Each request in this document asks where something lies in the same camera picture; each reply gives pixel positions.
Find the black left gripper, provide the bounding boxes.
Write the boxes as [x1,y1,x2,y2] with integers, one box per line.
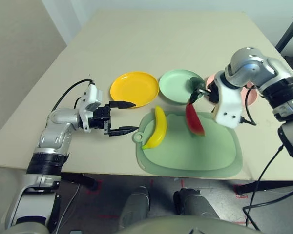
[88,100,140,137]

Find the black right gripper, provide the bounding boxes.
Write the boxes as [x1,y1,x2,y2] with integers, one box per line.
[189,81,221,105]

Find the dark green toy avocado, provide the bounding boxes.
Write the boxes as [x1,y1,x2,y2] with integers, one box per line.
[188,76,207,95]

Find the red toy watermelon slice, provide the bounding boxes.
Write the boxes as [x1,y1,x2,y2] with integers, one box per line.
[185,102,206,137]

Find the mint green plastic plate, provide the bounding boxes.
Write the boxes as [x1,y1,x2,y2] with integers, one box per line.
[159,69,207,105]

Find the yellow plastic plate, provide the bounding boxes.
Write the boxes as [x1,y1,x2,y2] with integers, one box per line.
[109,71,160,110]

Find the yellow toy banana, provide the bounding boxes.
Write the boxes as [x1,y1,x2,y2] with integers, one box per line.
[141,105,168,150]

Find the pink plastic plate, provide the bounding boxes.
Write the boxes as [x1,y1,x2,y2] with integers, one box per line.
[206,75,258,107]

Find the green silicone cutting mat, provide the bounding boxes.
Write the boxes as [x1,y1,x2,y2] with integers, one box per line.
[132,110,244,176]

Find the black table base bar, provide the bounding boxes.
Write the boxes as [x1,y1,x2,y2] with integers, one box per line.
[236,181,293,196]
[60,172,98,193]

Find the grey robot left foot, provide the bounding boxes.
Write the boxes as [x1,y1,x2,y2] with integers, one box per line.
[119,186,151,228]

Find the grey robot foot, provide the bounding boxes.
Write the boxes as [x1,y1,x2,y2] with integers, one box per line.
[119,186,151,228]
[173,188,220,219]

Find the beige side table black legs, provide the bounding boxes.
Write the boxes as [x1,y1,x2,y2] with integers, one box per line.
[275,15,293,54]

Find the grey robot right foot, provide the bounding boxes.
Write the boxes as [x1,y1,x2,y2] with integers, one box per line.
[173,188,220,219]

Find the grey robot torso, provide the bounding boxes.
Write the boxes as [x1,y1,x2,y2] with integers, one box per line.
[113,215,261,234]

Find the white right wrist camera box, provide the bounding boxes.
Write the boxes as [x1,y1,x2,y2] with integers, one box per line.
[211,71,243,129]

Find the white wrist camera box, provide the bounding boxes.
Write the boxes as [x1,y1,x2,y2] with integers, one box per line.
[211,71,243,129]
[76,83,104,133]

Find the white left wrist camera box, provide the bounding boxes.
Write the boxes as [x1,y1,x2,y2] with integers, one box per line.
[76,83,104,133]

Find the black left wrist camera cable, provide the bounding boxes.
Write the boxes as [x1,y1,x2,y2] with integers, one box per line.
[52,78,95,113]

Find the thin white floor cable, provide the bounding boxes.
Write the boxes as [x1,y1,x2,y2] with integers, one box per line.
[60,183,82,228]

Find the black floor cable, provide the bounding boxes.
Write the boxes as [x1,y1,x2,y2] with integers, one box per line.
[242,143,286,232]

